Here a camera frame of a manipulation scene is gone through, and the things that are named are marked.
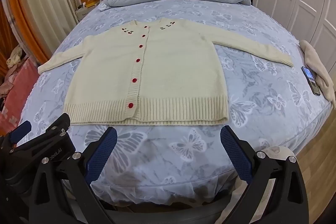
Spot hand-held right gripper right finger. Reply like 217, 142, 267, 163
220, 125, 311, 224

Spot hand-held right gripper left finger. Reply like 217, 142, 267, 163
29, 126, 118, 224

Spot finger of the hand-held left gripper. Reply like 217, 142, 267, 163
0, 120, 32, 152
9, 113, 71, 156

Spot cream knit cardigan red buttons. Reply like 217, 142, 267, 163
38, 18, 294, 127

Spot pink blanket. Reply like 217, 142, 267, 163
0, 57, 40, 132

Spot bed with butterfly sheet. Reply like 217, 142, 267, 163
18, 0, 334, 207

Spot crumpled cream fabric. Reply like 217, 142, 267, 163
7, 46, 29, 69

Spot black smartphone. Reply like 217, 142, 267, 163
301, 66, 321, 96

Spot white bedside table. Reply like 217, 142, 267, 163
75, 0, 101, 23

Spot beige cloth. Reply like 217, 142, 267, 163
299, 40, 336, 109

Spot cream curtain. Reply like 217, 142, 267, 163
14, 0, 79, 56

